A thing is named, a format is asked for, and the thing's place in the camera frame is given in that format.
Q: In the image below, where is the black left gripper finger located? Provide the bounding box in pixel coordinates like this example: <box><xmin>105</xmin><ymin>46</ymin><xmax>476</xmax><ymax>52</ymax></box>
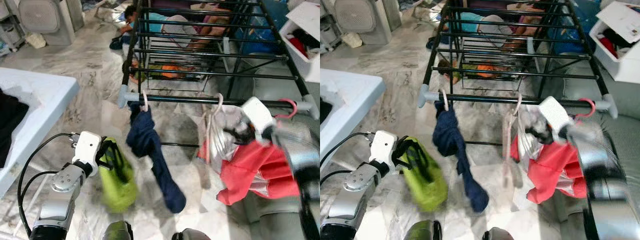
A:
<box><xmin>105</xmin><ymin>137</ymin><xmax>128</xmax><ymax>153</ymax></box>
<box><xmin>102</xmin><ymin>157</ymin><xmax>126</xmax><ymax>175</ymax></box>
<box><xmin>400</xmin><ymin>156</ymin><xmax>423</xmax><ymax>174</ymax></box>
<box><xmin>402</xmin><ymin>136</ymin><xmax>427</xmax><ymax>152</ymax></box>

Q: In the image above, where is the lime green garment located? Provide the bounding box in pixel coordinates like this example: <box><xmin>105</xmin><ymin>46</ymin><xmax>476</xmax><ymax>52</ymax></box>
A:
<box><xmin>400</xmin><ymin>136</ymin><xmax>449</xmax><ymax>212</ymax></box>
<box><xmin>97</xmin><ymin>136</ymin><xmax>138</xmax><ymax>213</ymax></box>

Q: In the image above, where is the red jacket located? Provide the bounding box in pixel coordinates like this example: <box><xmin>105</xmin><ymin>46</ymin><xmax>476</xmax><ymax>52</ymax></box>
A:
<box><xmin>509</xmin><ymin>110</ymin><xmax>588</xmax><ymax>205</ymax></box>
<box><xmin>199</xmin><ymin>107</ymin><xmax>301</xmax><ymax>207</ymax></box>

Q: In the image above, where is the black garment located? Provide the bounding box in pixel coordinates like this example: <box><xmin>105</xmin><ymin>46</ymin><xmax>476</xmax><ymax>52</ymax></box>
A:
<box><xmin>0</xmin><ymin>89</ymin><xmax>30</xmax><ymax>168</ymax></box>
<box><xmin>320</xmin><ymin>97</ymin><xmax>334</xmax><ymax>124</ymax></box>

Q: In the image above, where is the navy blue shirt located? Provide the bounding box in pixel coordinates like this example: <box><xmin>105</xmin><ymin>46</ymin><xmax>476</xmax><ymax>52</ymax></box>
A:
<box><xmin>125</xmin><ymin>101</ymin><xmax>187</xmax><ymax>214</ymax></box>
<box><xmin>432</xmin><ymin>101</ymin><xmax>490</xmax><ymax>213</ymax></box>

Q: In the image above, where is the grey robot left leg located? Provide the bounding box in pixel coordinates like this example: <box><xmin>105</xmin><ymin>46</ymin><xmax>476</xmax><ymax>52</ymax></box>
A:
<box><xmin>404</xmin><ymin>220</ymin><xmax>443</xmax><ymax>240</ymax></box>
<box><xmin>102</xmin><ymin>221</ymin><xmax>135</xmax><ymax>240</ymax></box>

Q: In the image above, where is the grey robot leg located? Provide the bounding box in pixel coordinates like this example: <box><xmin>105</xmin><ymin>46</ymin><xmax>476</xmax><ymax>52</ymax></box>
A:
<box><xmin>482</xmin><ymin>227</ymin><xmax>517</xmax><ymax>240</ymax></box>
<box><xmin>172</xmin><ymin>228</ymin><xmax>212</xmax><ymax>240</ymax></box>
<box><xmin>404</xmin><ymin>220</ymin><xmax>443</xmax><ymax>240</ymax></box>
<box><xmin>102</xmin><ymin>221</ymin><xmax>135</xmax><ymax>240</ymax></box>

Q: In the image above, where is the light blue plastic table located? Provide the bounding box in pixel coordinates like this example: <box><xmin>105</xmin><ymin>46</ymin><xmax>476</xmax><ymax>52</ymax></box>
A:
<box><xmin>320</xmin><ymin>68</ymin><xmax>387</xmax><ymax>171</ymax></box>
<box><xmin>0</xmin><ymin>67</ymin><xmax>81</xmax><ymax>198</ymax></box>

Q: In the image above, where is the orange green fabric item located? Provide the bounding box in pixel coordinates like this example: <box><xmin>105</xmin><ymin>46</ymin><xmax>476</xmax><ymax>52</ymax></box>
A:
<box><xmin>130</xmin><ymin>61</ymin><xmax>198</xmax><ymax>83</ymax></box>
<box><xmin>439</xmin><ymin>60</ymin><xmax>503</xmax><ymax>82</ymax></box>

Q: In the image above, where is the white storage box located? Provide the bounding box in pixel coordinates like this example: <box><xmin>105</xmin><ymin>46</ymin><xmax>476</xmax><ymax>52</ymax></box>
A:
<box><xmin>279</xmin><ymin>0</ymin><xmax>321</xmax><ymax>84</ymax></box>
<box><xmin>589</xmin><ymin>0</ymin><xmax>640</xmax><ymax>84</ymax></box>

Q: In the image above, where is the blue plastic bag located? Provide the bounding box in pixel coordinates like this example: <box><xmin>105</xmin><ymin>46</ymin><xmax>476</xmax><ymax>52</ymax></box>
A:
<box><xmin>232</xmin><ymin>0</ymin><xmax>288</xmax><ymax>56</ymax></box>
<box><xmin>542</xmin><ymin>0</ymin><xmax>598</xmax><ymax>56</ymax></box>

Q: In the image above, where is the grey robot right leg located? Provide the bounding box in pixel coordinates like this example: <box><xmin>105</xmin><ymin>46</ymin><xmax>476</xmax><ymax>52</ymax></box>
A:
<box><xmin>172</xmin><ymin>228</ymin><xmax>212</xmax><ymax>240</ymax></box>
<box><xmin>482</xmin><ymin>227</ymin><xmax>517</xmax><ymax>240</ymax></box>

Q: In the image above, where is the small beige bag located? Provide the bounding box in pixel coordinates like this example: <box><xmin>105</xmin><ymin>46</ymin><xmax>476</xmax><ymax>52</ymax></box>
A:
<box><xmin>25</xmin><ymin>32</ymin><xmax>48</xmax><ymax>50</ymax></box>
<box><xmin>342</xmin><ymin>32</ymin><xmax>364</xmax><ymax>50</ymax></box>

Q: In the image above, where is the child in teal shirt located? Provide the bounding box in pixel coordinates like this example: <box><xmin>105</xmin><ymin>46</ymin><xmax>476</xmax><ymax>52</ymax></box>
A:
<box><xmin>117</xmin><ymin>4</ymin><xmax>236</xmax><ymax>51</ymax></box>
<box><xmin>427</xmin><ymin>5</ymin><xmax>546</xmax><ymax>51</ymax></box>

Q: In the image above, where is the grey white floor appliance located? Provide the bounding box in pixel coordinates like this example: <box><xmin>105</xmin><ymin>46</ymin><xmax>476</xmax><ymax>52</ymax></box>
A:
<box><xmin>17</xmin><ymin>0</ymin><xmax>85</xmax><ymax>47</ymax></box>
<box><xmin>332</xmin><ymin>0</ymin><xmax>401</xmax><ymax>46</ymax></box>

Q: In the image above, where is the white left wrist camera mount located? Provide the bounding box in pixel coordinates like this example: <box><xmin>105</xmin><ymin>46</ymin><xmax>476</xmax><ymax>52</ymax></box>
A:
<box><xmin>72</xmin><ymin>131</ymin><xmax>103</xmax><ymax>176</ymax></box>
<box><xmin>369</xmin><ymin>130</ymin><xmax>399</xmax><ymax>174</ymax></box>

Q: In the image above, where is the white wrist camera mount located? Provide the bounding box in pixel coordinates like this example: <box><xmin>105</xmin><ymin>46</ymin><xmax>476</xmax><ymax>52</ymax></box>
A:
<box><xmin>369</xmin><ymin>130</ymin><xmax>399</xmax><ymax>174</ymax></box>
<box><xmin>241</xmin><ymin>96</ymin><xmax>277</xmax><ymax>141</ymax></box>
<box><xmin>538</xmin><ymin>96</ymin><xmax>575</xmax><ymax>141</ymax></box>
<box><xmin>72</xmin><ymin>131</ymin><xmax>103</xmax><ymax>176</ymax></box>

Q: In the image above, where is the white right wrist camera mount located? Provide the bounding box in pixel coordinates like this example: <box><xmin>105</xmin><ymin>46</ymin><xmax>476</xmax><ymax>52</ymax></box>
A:
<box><xmin>538</xmin><ymin>96</ymin><xmax>575</xmax><ymax>141</ymax></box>
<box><xmin>241</xmin><ymin>96</ymin><xmax>277</xmax><ymax>141</ymax></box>

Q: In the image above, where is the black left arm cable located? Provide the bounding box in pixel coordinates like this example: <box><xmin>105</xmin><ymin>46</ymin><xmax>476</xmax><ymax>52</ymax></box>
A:
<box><xmin>17</xmin><ymin>132</ymin><xmax>76</xmax><ymax>236</ymax></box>
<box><xmin>320</xmin><ymin>132</ymin><xmax>373</xmax><ymax>186</ymax></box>

